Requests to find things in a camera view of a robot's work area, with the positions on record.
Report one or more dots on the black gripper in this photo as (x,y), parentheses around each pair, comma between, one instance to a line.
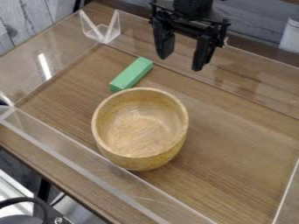
(194,19)

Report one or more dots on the green rectangular block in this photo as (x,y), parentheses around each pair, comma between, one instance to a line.
(131,75)

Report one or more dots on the brown wooden bowl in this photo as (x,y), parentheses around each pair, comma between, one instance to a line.
(139,126)

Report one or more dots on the clear acrylic barrier walls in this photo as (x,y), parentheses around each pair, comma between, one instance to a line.
(235,175)

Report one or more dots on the black table leg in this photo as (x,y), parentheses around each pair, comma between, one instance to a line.
(44,190)

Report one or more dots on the black metal bracket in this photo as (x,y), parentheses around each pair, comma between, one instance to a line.
(48,215)

